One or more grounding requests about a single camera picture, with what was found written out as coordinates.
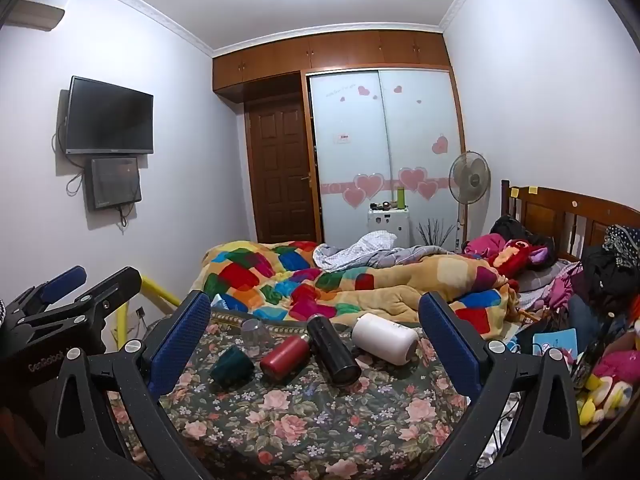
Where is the wall television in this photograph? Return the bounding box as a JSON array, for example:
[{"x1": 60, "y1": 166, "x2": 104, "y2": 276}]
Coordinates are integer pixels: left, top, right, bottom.
[{"x1": 65, "y1": 76, "x2": 155, "y2": 156}]

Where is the red plush toy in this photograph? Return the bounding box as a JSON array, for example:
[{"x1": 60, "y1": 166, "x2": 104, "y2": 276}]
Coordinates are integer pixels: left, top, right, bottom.
[{"x1": 487, "y1": 239, "x2": 540, "y2": 279}]

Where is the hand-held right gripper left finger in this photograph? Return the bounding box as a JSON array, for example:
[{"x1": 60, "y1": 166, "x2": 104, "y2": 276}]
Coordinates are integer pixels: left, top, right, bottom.
[{"x1": 44, "y1": 290, "x2": 216, "y2": 480}]

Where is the colourful patchwork quilt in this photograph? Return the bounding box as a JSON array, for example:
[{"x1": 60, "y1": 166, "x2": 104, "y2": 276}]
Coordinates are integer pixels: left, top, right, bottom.
[{"x1": 190, "y1": 240, "x2": 521, "y2": 336}]

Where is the brown wooden door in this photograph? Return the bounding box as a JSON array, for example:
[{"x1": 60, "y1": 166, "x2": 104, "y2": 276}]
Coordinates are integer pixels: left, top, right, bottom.
[{"x1": 245, "y1": 101, "x2": 318, "y2": 243}]

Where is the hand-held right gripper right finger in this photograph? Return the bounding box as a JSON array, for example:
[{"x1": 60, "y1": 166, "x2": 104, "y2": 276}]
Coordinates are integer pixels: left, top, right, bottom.
[{"x1": 417, "y1": 291, "x2": 586, "y2": 480}]

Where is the dark green cup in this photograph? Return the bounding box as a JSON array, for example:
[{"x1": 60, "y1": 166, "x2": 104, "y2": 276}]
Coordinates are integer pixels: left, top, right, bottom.
[{"x1": 209, "y1": 345, "x2": 257, "y2": 388}]

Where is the blue paper folder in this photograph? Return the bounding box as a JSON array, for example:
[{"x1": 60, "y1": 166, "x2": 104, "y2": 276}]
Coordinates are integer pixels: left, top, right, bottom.
[{"x1": 532, "y1": 329, "x2": 581, "y2": 362}]

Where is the floral cloth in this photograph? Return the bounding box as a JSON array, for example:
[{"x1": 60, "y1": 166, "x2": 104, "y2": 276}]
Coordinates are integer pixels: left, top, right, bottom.
[{"x1": 107, "y1": 310, "x2": 476, "y2": 480}]

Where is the yellow pipe frame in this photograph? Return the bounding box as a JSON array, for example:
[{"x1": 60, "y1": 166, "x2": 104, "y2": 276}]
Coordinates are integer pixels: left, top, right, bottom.
[{"x1": 116, "y1": 275, "x2": 182, "y2": 348}]

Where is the black tumbler cup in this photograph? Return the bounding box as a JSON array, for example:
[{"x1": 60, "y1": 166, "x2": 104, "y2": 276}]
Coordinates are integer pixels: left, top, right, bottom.
[{"x1": 306, "y1": 313, "x2": 362, "y2": 387}]

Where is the wooden overhead cabinet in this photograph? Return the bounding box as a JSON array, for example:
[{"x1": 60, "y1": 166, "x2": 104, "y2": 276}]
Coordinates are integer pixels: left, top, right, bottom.
[{"x1": 212, "y1": 30, "x2": 453, "y2": 103}]

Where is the grey white bed sheet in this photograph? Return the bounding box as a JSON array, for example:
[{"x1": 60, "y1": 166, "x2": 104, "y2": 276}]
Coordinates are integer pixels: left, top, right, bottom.
[{"x1": 313, "y1": 230, "x2": 426, "y2": 273}]

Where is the yellow plush toy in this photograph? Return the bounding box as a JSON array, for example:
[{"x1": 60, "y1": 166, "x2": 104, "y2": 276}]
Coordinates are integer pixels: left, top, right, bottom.
[{"x1": 577, "y1": 375, "x2": 633, "y2": 427}]

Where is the small white cabinet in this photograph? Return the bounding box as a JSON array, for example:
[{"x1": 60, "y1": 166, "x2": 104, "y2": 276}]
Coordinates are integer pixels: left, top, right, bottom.
[{"x1": 367, "y1": 207, "x2": 412, "y2": 248}]

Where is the blue tissue packet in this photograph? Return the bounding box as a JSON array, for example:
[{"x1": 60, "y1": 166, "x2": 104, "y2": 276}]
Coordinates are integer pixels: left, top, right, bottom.
[{"x1": 210, "y1": 294, "x2": 242, "y2": 314}]

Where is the wardrobe with heart stickers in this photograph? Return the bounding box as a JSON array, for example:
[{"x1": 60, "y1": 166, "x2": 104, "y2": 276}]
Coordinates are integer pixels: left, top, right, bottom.
[{"x1": 302, "y1": 67, "x2": 468, "y2": 250}]

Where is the black patterned scarf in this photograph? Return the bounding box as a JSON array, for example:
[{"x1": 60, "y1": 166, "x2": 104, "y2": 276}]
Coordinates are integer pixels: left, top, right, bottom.
[{"x1": 602, "y1": 225, "x2": 640, "y2": 268}]

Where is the clear glass cup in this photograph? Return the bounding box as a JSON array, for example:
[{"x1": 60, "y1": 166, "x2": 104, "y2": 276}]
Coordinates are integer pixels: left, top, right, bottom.
[{"x1": 240, "y1": 317, "x2": 271, "y2": 356}]

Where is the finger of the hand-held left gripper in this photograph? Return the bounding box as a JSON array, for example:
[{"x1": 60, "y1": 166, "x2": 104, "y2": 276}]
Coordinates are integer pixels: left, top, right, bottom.
[
  {"x1": 5, "y1": 266, "x2": 88, "y2": 320},
  {"x1": 17, "y1": 266, "x2": 144, "y2": 335}
]

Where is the pink plush toy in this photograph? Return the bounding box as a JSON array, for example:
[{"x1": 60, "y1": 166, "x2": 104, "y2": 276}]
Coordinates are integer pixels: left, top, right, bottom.
[{"x1": 592, "y1": 349, "x2": 640, "y2": 382}]

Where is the black bag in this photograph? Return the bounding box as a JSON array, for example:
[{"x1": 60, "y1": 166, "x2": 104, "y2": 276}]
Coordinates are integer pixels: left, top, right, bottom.
[{"x1": 582, "y1": 245, "x2": 640, "y2": 303}]

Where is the air conditioner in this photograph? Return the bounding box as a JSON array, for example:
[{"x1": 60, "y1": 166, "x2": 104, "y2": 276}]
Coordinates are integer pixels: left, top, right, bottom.
[{"x1": 5, "y1": 0, "x2": 65, "y2": 31}]

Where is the standing fan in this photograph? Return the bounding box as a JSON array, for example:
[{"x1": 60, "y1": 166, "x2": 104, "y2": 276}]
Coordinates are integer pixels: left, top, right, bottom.
[{"x1": 448, "y1": 151, "x2": 492, "y2": 252}]

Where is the wooden headboard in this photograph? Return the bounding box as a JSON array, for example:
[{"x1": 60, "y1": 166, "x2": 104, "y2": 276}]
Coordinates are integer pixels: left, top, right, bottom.
[{"x1": 501, "y1": 180, "x2": 640, "y2": 263}]

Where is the small wall monitor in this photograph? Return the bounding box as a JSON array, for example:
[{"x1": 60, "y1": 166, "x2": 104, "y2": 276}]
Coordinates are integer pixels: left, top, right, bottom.
[{"x1": 85, "y1": 156, "x2": 142, "y2": 211}]

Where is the dark decorative grass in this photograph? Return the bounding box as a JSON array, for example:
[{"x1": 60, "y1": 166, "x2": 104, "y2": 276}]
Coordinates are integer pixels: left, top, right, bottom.
[{"x1": 417, "y1": 218, "x2": 458, "y2": 249}]

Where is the black backpack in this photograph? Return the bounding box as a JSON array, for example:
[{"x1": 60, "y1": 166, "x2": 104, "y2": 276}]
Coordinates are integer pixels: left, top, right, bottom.
[{"x1": 490, "y1": 216, "x2": 532, "y2": 242}]

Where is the red bottle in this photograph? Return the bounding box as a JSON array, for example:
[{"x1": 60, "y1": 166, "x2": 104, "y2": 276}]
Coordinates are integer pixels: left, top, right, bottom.
[{"x1": 259, "y1": 335, "x2": 313, "y2": 381}]

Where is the white tumbler cup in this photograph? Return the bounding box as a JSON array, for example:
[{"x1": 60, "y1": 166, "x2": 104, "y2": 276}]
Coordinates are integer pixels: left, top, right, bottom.
[{"x1": 351, "y1": 312, "x2": 420, "y2": 366}]

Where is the pink cloth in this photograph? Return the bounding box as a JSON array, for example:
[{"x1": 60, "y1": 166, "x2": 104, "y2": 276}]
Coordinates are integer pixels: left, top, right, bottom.
[{"x1": 465, "y1": 234, "x2": 506, "y2": 259}]

